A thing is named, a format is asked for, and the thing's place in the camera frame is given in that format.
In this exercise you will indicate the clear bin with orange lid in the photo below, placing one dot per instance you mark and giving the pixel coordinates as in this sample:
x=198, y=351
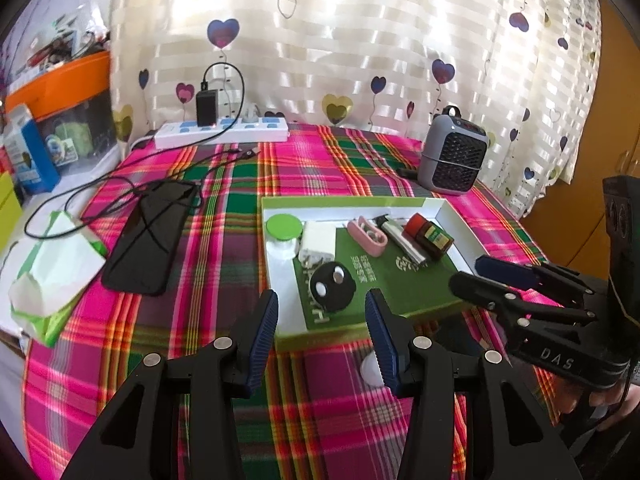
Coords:
x=60, y=80

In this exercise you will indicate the heart print curtain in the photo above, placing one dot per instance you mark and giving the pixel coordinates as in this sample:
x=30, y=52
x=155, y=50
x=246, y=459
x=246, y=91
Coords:
x=350, y=35

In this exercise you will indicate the person's right hand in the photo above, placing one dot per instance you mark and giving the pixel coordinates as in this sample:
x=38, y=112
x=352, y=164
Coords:
x=605, y=402

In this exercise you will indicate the white plug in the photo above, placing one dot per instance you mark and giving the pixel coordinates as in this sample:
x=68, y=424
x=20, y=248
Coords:
x=251, y=114

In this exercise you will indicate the brown bottle with red cap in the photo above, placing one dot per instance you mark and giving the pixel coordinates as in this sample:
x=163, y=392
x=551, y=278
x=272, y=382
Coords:
x=432, y=240

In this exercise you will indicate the white round cap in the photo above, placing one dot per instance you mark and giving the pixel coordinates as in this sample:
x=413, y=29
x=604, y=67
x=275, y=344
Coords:
x=370, y=372

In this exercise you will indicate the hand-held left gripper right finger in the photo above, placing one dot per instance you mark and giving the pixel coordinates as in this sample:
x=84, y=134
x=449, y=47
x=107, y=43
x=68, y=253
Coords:
x=385, y=350

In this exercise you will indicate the lime green box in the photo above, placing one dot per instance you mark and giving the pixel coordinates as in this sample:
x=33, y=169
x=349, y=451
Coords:
x=7, y=205

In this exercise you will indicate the white jar with green lid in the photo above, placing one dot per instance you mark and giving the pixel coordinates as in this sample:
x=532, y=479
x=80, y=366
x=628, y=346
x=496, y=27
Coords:
x=282, y=227

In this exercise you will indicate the pink and green plaid tablecloth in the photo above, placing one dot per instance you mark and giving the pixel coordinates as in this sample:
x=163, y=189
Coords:
x=225, y=240

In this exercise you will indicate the white power strip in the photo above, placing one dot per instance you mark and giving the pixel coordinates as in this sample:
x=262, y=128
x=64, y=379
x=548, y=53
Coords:
x=260, y=132

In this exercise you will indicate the wooden cabinet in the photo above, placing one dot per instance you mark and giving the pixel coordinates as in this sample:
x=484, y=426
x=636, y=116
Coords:
x=575, y=220

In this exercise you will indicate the black round object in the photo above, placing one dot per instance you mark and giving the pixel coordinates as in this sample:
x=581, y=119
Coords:
x=330, y=300

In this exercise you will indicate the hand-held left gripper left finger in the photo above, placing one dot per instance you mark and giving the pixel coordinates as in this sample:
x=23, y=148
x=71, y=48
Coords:
x=260, y=345

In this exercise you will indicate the blue carton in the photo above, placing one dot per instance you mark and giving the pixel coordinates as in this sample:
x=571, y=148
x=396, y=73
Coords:
x=30, y=155

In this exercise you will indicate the silver and black lighter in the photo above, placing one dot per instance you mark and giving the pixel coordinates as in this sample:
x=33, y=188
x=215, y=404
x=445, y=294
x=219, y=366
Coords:
x=400, y=240

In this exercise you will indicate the pink case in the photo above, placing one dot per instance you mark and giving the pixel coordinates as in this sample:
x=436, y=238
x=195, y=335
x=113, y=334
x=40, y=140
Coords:
x=370, y=245

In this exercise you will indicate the small black plug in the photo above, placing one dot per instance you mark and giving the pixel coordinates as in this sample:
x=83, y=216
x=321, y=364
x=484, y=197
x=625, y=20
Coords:
x=407, y=174

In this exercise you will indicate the grey fan heater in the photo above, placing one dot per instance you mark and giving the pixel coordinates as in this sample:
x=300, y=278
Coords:
x=450, y=160

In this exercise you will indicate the small red box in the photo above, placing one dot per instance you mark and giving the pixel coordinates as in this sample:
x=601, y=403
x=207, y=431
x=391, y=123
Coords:
x=5, y=160

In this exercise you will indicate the white charger cube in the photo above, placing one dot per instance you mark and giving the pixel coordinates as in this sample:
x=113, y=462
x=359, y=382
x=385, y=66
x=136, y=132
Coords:
x=317, y=237

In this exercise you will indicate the assorted clutter pile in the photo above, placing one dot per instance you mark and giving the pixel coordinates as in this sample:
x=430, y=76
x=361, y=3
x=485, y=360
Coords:
x=60, y=40

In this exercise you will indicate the black phone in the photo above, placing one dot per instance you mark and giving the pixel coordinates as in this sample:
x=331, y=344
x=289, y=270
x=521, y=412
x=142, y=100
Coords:
x=145, y=245

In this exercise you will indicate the green and white tissue pack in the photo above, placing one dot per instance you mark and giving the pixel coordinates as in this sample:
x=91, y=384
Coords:
x=55, y=270

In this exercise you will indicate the black power adapter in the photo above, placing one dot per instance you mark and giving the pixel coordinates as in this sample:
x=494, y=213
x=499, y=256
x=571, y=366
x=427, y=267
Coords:
x=206, y=107

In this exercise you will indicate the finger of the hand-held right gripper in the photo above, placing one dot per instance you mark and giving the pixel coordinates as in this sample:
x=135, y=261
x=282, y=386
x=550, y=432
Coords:
x=480, y=290
x=510, y=269

